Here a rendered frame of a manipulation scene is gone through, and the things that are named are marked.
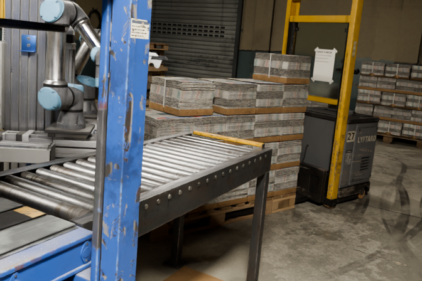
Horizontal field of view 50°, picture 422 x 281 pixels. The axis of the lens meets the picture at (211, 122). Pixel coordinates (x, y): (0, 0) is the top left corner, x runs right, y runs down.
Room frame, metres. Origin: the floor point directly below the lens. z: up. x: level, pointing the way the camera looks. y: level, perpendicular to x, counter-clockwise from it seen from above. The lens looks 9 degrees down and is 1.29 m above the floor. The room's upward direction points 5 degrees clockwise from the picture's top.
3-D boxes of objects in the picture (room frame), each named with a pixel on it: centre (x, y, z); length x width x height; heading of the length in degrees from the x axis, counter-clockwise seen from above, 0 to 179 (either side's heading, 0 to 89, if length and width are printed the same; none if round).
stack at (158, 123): (3.29, 0.01, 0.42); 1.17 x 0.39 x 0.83; 130
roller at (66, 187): (1.45, 0.46, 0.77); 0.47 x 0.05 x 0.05; 61
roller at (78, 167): (1.62, 0.36, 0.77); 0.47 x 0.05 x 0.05; 61
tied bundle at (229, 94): (3.38, -0.09, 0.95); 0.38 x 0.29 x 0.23; 41
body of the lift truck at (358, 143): (4.28, -1.16, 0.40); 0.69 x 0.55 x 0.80; 40
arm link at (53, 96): (2.22, 0.78, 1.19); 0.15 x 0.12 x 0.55; 162
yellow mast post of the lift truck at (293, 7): (4.29, -0.67, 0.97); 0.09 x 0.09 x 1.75; 40
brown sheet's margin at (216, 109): (3.38, -0.09, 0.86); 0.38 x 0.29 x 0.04; 41
